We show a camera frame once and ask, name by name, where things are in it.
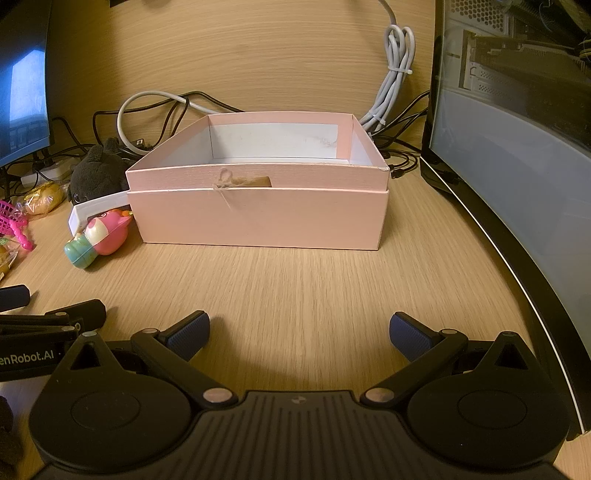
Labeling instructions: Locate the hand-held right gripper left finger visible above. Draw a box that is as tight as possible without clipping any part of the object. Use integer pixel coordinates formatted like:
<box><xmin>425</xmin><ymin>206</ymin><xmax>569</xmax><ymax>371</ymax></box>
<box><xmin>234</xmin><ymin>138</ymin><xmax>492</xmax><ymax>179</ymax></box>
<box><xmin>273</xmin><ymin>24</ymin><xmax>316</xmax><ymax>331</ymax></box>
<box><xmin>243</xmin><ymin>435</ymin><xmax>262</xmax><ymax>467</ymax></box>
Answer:
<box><xmin>55</xmin><ymin>310</ymin><xmax>236</xmax><ymax>409</ymax></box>

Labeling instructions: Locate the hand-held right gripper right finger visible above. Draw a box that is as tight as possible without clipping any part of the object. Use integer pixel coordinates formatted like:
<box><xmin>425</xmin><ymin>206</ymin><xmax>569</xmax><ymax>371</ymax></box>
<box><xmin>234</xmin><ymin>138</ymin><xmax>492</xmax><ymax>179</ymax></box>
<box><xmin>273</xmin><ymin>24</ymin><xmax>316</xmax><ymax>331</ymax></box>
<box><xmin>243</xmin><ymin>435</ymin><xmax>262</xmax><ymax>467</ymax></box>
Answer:
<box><xmin>360</xmin><ymin>311</ymin><xmax>541</xmax><ymax>409</ymax></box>

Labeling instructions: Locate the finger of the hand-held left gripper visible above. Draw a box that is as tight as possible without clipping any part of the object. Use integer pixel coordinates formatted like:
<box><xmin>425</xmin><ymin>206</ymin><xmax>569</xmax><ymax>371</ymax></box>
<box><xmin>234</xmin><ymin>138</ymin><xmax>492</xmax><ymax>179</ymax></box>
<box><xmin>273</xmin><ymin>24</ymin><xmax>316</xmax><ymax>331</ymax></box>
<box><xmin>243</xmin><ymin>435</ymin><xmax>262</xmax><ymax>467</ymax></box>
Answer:
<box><xmin>0</xmin><ymin>299</ymin><xmax>108</xmax><ymax>342</ymax></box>
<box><xmin>0</xmin><ymin>285</ymin><xmax>31</xmax><ymax>311</ymax></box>

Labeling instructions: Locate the clear snack packet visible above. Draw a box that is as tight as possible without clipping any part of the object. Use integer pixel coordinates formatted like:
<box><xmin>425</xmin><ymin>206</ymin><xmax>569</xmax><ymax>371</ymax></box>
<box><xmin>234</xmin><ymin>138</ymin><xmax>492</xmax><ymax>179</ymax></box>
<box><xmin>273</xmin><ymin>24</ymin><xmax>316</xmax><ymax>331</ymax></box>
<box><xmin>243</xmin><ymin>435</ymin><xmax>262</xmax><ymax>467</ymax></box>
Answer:
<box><xmin>0</xmin><ymin>235</ymin><xmax>21</xmax><ymax>282</ymax></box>

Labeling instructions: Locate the pink toy strainer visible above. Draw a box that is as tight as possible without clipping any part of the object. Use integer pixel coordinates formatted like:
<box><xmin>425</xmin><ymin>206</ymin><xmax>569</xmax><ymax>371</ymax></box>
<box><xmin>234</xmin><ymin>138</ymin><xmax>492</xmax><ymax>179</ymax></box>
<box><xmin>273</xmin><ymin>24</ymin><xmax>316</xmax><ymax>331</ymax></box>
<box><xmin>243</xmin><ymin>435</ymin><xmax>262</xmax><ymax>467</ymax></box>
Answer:
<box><xmin>0</xmin><ymin>199</ymin><xmax>35</xmax><ymax>251</ymax></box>

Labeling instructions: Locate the pink and teal toy figure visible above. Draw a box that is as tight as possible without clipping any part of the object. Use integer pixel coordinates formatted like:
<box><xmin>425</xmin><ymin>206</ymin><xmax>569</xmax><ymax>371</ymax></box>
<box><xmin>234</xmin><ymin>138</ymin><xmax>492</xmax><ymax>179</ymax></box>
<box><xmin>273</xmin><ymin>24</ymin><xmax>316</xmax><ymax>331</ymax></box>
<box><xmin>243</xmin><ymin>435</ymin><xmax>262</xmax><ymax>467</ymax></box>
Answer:
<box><xmin>64</xmin><ymin>208</ymin><xmax>134</xmax><ymax>269</ymax></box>

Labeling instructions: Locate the white plastic handle piece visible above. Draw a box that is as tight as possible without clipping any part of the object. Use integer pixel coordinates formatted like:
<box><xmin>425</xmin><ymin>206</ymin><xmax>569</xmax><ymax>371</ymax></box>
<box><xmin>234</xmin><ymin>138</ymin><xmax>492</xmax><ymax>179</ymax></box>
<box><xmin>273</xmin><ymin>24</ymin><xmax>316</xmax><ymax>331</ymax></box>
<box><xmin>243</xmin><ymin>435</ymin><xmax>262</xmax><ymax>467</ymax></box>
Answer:
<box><xmin>68</xmin><ymin>190</ymin><xmax>131</xmax><ymax>237</ymax></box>

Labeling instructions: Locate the black plush toy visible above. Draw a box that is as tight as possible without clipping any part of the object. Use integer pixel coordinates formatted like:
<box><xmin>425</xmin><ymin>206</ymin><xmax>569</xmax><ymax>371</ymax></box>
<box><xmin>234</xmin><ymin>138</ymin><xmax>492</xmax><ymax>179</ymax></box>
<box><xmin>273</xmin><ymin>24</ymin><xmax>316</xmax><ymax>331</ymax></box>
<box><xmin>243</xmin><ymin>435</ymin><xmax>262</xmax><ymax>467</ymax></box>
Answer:
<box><xmin>68</xmin><ymin>137</ymin><xmax>134</xmax><ymax>206</ymax></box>

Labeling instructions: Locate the pink cardboard box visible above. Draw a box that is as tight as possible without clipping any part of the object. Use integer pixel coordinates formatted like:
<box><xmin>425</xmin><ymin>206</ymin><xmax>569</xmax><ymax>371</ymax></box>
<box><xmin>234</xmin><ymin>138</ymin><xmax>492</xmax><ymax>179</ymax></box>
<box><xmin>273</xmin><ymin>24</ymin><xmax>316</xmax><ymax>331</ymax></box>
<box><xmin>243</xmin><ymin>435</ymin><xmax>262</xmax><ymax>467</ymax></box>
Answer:
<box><xmin>126</xmin><ymin>111</ymin><xmax>390</xmax><ymax>251</ymax></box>

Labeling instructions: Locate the dark cloth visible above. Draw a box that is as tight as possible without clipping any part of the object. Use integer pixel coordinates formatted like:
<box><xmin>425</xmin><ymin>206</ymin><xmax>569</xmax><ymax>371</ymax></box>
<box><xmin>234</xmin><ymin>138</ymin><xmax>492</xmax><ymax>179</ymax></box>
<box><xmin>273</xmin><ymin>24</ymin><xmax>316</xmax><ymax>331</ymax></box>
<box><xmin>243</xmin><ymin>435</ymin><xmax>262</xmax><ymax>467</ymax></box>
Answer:
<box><xmin>0</xmin><ymin>396</ymin><xmax>21</xmax><ymax>467</ymax></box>

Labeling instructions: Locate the white power strip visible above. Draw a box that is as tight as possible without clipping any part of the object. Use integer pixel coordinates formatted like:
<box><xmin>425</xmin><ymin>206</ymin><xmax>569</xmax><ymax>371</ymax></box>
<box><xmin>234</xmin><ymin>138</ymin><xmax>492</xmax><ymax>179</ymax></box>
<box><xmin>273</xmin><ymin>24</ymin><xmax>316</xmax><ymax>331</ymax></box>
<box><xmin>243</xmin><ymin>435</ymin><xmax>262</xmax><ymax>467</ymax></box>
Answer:
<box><xmin>21</xmin><ymin>157</ymin><xmax>81</xmax><ymax>188</ymax></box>

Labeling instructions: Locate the dark computer monitor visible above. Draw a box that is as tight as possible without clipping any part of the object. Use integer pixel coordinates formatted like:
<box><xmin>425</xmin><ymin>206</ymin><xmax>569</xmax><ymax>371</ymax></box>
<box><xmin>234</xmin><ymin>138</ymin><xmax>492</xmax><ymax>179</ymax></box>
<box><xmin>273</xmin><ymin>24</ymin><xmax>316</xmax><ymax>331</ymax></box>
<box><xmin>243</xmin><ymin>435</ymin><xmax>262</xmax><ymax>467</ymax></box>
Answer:
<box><xmin>0</xmin><ymin>0</ymin><xmax>54</xmax><ymax>169</ymax></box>

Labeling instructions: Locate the brown paper tag with string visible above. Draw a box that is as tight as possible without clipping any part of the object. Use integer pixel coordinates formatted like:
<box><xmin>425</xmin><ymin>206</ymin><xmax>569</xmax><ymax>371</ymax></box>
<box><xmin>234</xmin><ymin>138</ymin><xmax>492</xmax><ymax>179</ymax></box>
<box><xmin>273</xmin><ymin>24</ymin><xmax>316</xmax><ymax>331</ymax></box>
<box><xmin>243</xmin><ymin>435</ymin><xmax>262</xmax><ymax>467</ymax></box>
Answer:
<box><xmin>212</xmin><ymin>168</ymin><xmax>273</xmax><ymax>210</ymax></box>

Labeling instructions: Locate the black cable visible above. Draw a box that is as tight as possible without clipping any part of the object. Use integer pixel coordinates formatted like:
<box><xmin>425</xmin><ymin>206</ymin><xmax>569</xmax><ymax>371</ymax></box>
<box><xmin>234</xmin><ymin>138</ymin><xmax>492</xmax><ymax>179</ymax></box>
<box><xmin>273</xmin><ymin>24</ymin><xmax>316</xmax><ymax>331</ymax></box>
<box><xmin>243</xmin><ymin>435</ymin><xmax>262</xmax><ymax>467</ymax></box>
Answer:
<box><xmin>369</xmin><ymin>90</ymin><xmax>435</xmax><ymax>182</ymax></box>
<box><xmin>48</xmin><ymin>90</ymin><xmax>245</xmax><ymax>160</ymax></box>

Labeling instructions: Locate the looped white cable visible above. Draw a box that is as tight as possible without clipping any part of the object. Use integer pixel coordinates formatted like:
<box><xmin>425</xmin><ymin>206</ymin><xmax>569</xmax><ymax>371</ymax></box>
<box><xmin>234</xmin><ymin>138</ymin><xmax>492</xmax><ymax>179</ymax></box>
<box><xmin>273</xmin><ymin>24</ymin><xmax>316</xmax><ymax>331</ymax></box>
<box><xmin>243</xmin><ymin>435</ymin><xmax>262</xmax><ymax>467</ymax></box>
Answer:
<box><xmin>117</xmin><ymin>91</ymin><xmax>245</xmax><ymax>149</ymax></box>

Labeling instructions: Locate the bundled white cable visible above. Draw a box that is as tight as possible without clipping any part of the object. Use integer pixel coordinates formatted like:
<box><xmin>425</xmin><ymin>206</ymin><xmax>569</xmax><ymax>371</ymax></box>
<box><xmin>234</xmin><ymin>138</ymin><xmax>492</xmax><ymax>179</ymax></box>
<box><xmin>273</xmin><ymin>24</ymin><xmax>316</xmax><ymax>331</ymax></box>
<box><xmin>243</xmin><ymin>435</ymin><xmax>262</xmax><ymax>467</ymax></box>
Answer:
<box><xmin>358</xmin><ymin>0</ymin><xmax>416</xmax><ymax>136</ymax></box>

